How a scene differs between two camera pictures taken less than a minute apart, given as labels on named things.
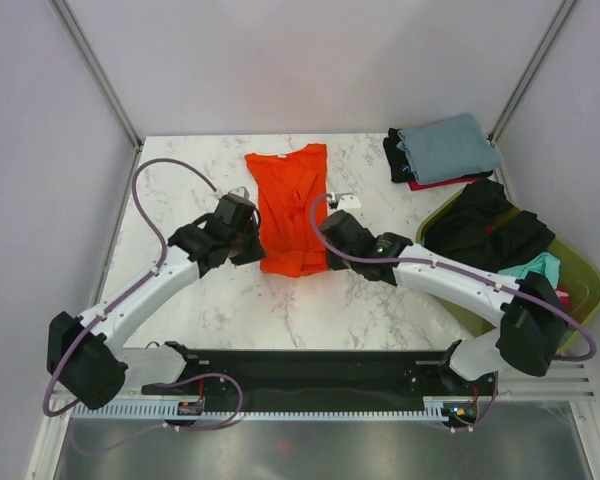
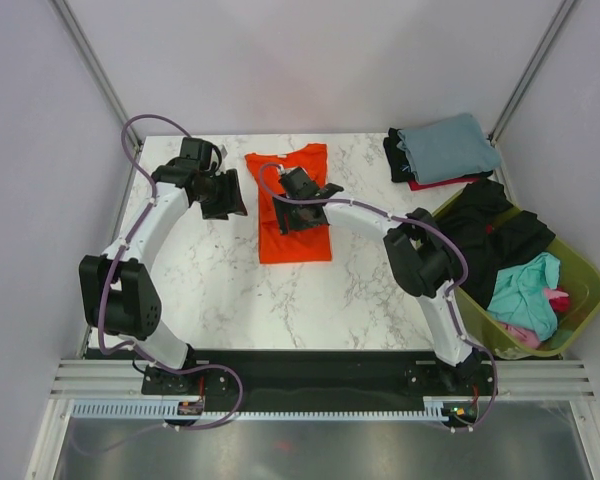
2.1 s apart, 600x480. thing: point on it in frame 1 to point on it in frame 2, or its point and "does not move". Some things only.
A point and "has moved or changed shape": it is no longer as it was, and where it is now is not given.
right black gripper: [334, 262] to [282, 208]
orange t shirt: [287, 185] has moved or changed shape
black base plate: [279, 376] does not move
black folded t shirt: [397, 158] does not move
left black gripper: [256, 252] to [232, 200]
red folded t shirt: [415, 186] does not move
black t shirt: [465, 231] does not move
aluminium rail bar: [572, 381] does not move
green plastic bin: [580, 285] does not move
